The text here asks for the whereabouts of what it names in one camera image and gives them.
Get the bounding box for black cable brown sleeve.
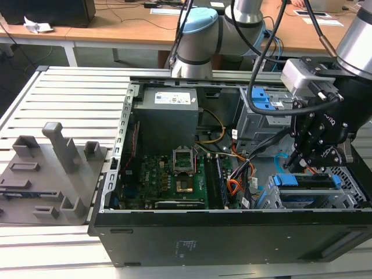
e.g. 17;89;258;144
303;0;337;58

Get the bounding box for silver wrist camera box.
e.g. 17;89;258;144
280;59;339;98

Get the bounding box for grey metal disk bay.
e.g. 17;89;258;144
255;167;369;210

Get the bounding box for blue drive bracket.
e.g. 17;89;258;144
251;86;280;112

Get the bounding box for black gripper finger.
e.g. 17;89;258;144
295;141;353;175
286;98;317;174

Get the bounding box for green motherboard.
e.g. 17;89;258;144
119;153;233;210

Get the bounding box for black box on desk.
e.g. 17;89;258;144
0;0;96;28

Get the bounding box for white paper sheet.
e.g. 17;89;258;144
301;16;345;27

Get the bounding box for thin black cable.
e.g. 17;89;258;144
169;0;195;69

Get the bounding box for hard disk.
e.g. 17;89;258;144
278;194;320;209
271;173;341;191

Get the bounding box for grey parts rack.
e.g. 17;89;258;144
0;121;110;226

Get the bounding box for grey power supply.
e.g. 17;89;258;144
132;86;201;146

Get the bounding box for wooden desk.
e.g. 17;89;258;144
0;2;183;68
260;0;372;55

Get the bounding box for grey metal drive cage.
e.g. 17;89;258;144
234;85;295;152

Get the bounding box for black PC case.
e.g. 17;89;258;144
87;76;372;268

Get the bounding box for yellow and black wires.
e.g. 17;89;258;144
195;108;227;145

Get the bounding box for RAM stick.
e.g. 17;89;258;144
203;155;218;209
0;189;59;200
215;155;229;209

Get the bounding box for black graphics card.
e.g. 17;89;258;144
153;199;206;210

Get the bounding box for light blue disk wire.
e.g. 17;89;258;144
273;153;292;176

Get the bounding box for thick black cable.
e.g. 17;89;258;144
246;0;294;116

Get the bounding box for square chipset chip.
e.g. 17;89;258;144
175;180;195;194

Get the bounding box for CPU socket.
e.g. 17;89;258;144
173;148;195;174

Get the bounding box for multicolour power wire bundle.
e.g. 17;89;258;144
226;127;293;210

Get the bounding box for crumpled white paper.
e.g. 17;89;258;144
23;16;55;34

